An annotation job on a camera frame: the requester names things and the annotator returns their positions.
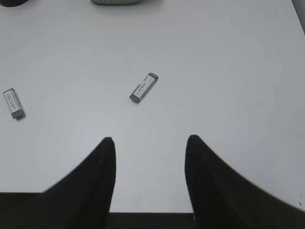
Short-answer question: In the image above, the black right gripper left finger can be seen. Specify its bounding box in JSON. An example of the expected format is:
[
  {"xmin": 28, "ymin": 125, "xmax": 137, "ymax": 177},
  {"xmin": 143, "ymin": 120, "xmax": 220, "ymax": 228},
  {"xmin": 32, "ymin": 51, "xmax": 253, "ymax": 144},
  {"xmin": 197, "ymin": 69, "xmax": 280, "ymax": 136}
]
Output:
[{"xmin": 0, "ymin": 137, "xmax": 116, "ymax": 229}]

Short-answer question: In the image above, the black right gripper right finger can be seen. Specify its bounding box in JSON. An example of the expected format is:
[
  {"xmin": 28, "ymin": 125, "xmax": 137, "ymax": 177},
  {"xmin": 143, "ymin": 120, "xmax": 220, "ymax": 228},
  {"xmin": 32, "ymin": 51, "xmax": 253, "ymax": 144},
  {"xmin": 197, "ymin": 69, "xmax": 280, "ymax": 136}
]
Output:
[{"xmin": 185, "ymin": 135, "xmax": 305, "ymax": 229}]

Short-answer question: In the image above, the grey white eraser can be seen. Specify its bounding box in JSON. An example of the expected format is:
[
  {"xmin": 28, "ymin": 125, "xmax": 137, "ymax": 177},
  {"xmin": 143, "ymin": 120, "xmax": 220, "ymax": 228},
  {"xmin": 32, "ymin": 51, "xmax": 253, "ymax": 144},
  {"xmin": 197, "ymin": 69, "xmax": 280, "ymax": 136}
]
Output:
[
  {"xmin": 3, "ymin": 88, "xmax": 25, "ymax": 119},
  {"xmin": 129, "ymin": 73, "xmax": 159, "ymax": 103}
]

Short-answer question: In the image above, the pale green plastic basket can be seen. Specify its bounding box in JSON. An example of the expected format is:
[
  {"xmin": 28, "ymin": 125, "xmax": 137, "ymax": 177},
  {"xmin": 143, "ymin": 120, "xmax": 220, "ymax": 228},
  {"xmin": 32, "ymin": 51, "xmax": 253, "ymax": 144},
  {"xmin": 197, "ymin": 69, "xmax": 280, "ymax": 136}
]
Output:
[{"xmin": 91, "ymin": 0, "xmax": 141, "ymax": 5}]

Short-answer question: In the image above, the black mesh pen holder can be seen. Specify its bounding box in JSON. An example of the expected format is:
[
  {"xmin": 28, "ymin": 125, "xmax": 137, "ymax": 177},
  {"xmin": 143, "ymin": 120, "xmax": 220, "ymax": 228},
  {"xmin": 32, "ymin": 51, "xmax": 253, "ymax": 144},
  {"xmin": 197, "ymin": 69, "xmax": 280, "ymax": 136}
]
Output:
[{"xmin": 0, "ymin": 0, "xmax": 28, "ymax": 7}]

